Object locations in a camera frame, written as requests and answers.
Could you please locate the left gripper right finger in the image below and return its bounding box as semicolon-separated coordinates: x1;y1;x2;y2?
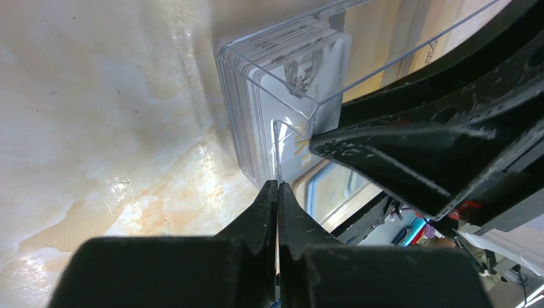
278;183;492;307

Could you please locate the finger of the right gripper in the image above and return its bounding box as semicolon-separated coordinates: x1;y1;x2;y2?
310;76;543;223
337;1;543;141

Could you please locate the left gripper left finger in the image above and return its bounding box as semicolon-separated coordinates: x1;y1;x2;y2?
49;180;278;307

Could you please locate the clear plastic card box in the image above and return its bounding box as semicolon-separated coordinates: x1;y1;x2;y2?
217;1;505;193

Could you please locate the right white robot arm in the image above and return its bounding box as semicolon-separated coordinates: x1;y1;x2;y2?
310;1;543;275

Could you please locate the yellow card stack in box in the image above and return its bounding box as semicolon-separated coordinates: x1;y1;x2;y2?
342;1;508;102

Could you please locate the grey credit card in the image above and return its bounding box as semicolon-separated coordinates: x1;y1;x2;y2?
217;16;352;187

